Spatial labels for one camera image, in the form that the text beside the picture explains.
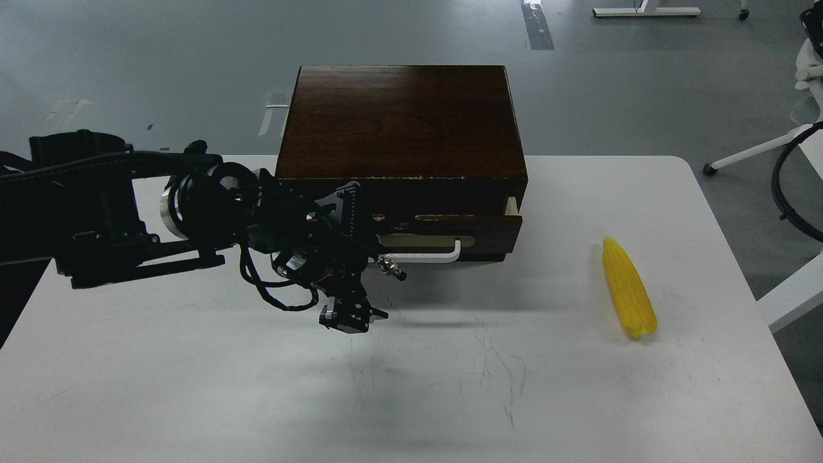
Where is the white side table edge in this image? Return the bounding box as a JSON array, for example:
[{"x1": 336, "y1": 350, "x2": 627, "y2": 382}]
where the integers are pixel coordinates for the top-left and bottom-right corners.
[{"x1": 757, "y1": 254, "x2": 822, "y2": 334}]

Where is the wooden drawer with white handle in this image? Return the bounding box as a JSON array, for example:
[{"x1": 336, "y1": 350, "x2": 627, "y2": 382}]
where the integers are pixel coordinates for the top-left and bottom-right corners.
[{"x1": 372, "y1": 197, "x2": 523, "y2": 264}]

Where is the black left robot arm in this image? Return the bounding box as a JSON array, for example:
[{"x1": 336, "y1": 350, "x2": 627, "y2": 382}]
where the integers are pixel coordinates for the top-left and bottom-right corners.
[{"x1": 2, "y1": 130, "x2": 407, "y2": 334}]

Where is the yellow corn cob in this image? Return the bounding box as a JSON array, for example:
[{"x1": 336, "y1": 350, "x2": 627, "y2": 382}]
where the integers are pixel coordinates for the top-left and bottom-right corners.
[{"x1": 602, "y1": 235, "x2": 658, "y2": 340}]

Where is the white chair base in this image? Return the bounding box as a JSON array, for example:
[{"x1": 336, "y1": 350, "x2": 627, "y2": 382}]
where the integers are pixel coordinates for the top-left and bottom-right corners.
[{"x1": 701, "y1": 39, "x2": 823, "y2": 176}]

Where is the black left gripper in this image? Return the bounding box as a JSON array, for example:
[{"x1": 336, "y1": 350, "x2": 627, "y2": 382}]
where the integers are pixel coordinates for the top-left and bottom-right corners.
[{"x1": 247, "y1": 181, "x2": 408, "y2": 334}]

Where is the dark wooden drawer box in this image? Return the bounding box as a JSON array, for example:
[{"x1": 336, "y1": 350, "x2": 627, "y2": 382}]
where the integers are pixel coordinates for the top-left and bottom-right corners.
[{"x1": 275, "y1": 64, "x2": 527, "y2": 215}]

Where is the white table leg base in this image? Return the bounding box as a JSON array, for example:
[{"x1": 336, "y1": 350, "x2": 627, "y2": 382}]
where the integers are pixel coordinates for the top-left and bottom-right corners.
[{"x1": 592, "y1": 1, "x2": 702, "y2": 18}]

